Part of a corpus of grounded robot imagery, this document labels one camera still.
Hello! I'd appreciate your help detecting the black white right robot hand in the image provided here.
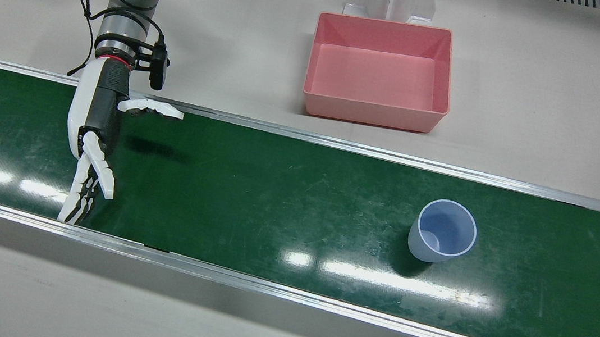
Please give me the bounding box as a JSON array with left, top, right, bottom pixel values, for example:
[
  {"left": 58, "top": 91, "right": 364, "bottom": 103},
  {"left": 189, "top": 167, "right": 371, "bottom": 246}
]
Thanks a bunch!
[{"left": 56, "top": 54, "right": 190, "bottom": 236}]

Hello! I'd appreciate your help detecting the pink plastic box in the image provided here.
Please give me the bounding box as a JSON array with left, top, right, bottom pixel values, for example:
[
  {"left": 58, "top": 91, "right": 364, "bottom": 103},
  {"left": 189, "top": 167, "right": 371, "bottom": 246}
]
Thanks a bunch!
[{"left": 299, "top": 11, "right": 459, "bottom": 136}]

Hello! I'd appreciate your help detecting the translucent blue plastic cup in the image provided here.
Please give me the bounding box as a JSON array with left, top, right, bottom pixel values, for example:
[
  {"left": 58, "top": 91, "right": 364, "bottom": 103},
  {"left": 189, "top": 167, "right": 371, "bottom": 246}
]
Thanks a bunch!
[{"left": 405, "top": 195, "right": 481, "bottom": 268}]

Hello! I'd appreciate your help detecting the green belt conveyor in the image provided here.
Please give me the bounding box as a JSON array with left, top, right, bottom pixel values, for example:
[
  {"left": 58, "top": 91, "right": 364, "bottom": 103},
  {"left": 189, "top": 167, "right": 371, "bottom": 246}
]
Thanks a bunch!
[{"left": 0, "top": 56, "right": 600, "bottom": 337}]

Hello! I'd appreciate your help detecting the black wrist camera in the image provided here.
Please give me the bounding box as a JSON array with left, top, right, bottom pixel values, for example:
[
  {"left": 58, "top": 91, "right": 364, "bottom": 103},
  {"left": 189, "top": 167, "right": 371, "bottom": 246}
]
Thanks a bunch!
[{"left": 131, "top": 39, "right": 173, "bottom": 92}]

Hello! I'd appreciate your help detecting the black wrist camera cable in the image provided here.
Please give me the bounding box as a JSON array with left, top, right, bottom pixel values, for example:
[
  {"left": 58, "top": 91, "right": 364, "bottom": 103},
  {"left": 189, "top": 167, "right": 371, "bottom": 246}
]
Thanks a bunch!
[{"left": 57, "top": 0, "right": 171, "bottom": 88}]

